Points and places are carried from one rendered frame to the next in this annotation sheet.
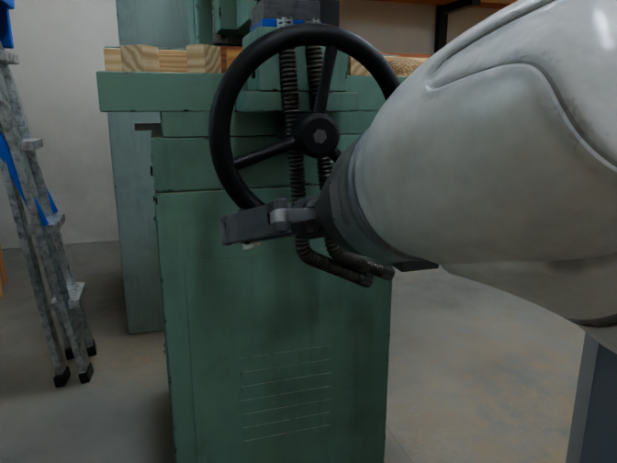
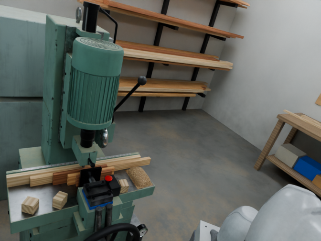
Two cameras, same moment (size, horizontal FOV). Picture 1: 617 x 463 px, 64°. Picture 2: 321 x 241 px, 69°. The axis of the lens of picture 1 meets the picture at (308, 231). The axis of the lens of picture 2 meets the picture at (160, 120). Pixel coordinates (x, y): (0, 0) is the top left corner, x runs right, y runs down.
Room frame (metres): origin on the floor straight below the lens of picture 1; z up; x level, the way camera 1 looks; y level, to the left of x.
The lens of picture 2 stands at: (0.15, 0.15, 1.67)
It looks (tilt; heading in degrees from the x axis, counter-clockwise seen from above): 25 degrees down; 337
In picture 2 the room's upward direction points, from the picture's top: 16 degrees clockwise
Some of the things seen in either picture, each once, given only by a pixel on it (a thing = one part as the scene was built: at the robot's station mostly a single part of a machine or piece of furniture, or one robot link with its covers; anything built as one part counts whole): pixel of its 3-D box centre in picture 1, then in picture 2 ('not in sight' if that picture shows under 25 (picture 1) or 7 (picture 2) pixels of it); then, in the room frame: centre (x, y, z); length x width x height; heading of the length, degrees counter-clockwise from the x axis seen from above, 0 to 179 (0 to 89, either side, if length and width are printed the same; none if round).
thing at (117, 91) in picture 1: (280, 93); (90, 196); (0.92, 0.05, 0.87); 0.61 x 0.30 x 0.06; 107
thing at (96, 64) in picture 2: not in sight; (94, 84); (1.02, 0.09, 1.35); 0.18 x 0.18 x 0.31
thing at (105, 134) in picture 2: not in sight; (101, 136); (1.18, 0.01, 1.02); 0.12 x 0.03 x 0.12; 17
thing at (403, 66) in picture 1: (401, 68); (139, 174); (1.01, -0.18, 0.92); 0.14 x 0.09 x 0.04; 17
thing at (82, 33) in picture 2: not in sight; (89, 26); (1.16, 0.13, 1.54); 0.08 x 0.08 x 0.17; 17
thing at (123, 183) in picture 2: (356, 64); (123, 185); (0.94, -0.09, 0.92); 0.05 x 0.04 x 0.04; 10
